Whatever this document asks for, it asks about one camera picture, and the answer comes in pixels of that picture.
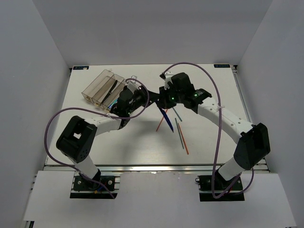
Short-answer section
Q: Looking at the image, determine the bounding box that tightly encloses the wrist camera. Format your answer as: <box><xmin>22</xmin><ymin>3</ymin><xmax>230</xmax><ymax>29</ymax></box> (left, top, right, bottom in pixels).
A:
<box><xmin>126</xmin><ymin>76</ymin><xmax>140</xmax><ymax>91</ymax></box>
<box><xmin>160</xmin><ymin>71</ymin><xmax>174</xmax><ymax>90</ymax></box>

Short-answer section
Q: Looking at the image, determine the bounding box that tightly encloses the rainbow iridescent spoon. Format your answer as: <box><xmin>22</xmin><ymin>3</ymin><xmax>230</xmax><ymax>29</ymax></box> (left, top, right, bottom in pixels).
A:
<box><xmin>108</xmin><ymin>99</ymin><xmax>117</xmax><ymax>111</ymax></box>

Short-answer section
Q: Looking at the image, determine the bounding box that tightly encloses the orange chopstick lower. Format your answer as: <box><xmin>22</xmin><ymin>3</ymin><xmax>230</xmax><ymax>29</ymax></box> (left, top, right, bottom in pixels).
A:
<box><xmin>178</xmin><ymin>123</ymin><xmax>189</xmax><ymax>155</ymax></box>

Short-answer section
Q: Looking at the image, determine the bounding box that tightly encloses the blue label right corner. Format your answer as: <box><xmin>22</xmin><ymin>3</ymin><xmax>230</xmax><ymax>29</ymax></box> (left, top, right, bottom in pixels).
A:
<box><xmin>213</xmin><ymin>64</ymin><xmax>230</xmax><ymax>68</ymax></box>

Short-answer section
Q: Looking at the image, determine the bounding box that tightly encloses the aluminium table edge rail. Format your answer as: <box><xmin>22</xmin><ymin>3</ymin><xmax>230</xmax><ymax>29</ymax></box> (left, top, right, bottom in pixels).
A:
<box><xmin>43</xmin><ymin>163</ymin><xmax>269</xmax><ymax>172</ymax></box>

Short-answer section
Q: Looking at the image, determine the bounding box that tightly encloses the black iridescent knife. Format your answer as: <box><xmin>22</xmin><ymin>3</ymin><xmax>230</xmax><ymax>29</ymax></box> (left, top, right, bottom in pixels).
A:
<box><xmin>101</xmin><ymin>80</ymin><xmax>118</xmax><ymax>104</ymax></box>

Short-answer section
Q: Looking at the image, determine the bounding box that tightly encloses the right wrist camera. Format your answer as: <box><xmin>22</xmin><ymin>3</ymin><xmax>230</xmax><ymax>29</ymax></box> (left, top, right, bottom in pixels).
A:
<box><xmin>160</xmin><ymin>71</ymin><xmax>174</xmax><ymax>90</ymax></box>

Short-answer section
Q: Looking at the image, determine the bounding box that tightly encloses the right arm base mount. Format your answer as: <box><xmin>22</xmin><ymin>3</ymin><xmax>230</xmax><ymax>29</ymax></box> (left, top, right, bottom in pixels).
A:
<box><xmin>194</xmin><ymin>174</ymin><xmax>245</xmax><ymax>202</ymax></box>

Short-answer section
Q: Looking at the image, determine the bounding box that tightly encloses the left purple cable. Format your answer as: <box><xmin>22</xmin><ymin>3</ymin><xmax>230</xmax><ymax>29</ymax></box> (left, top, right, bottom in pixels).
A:
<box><xmin>45</xmin><ymin>77</ymin><xmax>150</xmax><ymax>199</ymax></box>

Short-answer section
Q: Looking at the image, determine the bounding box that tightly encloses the clear acrylic utensil organizer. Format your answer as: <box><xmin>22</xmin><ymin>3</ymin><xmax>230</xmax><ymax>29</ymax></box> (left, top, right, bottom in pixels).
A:
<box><xmin>81</xmin><ymin>70</ymin><xmax>126</xmax><ymax>112</ymax></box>

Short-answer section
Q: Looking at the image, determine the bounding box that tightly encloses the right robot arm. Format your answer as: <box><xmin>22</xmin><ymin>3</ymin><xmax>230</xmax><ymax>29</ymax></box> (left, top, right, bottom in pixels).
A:
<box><xmin>159</xmin><ymin>73</ymin><xmax>270</xmax><ymax>190</ymax></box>

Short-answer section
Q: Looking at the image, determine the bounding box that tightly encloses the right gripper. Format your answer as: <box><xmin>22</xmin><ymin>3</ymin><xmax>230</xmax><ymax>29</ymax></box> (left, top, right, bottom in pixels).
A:
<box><xmin>157</xmin><ymin>84</ymin><xmax>184</xmax><ymax>109</ymax></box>

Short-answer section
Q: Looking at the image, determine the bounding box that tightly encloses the purple cable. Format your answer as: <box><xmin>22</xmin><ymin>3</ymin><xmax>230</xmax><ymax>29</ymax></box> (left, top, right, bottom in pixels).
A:
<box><xmin>162</xmin><ymin>61</ymin><xmax>255</xmax><ymax>199</ymax></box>
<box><xmin>45</xmin><ymin>77</ymin><xmax>150</xmax><ymax>199</ymax></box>

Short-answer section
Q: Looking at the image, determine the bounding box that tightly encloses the orange chopstick near spoons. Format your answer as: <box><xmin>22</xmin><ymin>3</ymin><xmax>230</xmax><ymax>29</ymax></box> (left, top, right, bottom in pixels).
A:
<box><xmin>156</xmin><ymin>109</ymin><xmax>168</xmax><ymax>132</ymax></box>

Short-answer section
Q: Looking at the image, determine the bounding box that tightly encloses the teal chopstick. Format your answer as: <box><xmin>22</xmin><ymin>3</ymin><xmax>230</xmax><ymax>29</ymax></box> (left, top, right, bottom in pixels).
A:
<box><xmin>172</xmin><ymin>107</ymin><xmax>182</xmax><ymax>122</ymax></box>
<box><xmin>175</xmin><ymin>118</ymin><xmax>184</xmax><ymax>149</ymax></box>

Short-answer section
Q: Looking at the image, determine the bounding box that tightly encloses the blue iridescent knife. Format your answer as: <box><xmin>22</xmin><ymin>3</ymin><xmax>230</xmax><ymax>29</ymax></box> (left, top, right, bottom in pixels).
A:
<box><xmin>156</xmin><ymin>98</ymin><xmax>174</xmax><ymax>132</ymax></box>

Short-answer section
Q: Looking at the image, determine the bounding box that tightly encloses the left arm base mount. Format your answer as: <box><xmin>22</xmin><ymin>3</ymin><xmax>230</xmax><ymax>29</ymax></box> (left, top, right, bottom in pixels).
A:
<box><xmin>70</xmin><ymin>174</ymin><xmax>120</xmax><ymax>200</ymax></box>

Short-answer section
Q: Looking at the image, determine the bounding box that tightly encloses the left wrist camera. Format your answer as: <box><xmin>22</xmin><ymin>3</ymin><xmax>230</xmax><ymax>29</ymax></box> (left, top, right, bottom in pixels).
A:
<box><xmin>126</xmin><ymin>76</ymin><xmax>140</xmax><ymax>91</ymax></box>

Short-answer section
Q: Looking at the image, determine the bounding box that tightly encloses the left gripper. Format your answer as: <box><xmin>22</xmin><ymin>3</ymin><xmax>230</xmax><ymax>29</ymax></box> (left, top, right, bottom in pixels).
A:
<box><xmin>126</xmin><ymin>85</ymin><xmax>159</xmax><ymax>114</ymax></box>

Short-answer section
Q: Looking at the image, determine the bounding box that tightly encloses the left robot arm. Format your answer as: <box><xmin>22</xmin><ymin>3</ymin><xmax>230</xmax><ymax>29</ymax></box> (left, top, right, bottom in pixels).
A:
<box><xmin>56</xmin><ymin>87</ymin><xmax>159</xmax><ymax>190</ymax></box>

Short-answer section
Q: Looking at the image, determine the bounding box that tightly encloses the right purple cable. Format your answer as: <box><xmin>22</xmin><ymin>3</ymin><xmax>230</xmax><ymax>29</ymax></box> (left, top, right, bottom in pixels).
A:
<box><xmin>162</xmin><ymin>61</ymin><xmax>255</xmax><ymax>199</ymax></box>

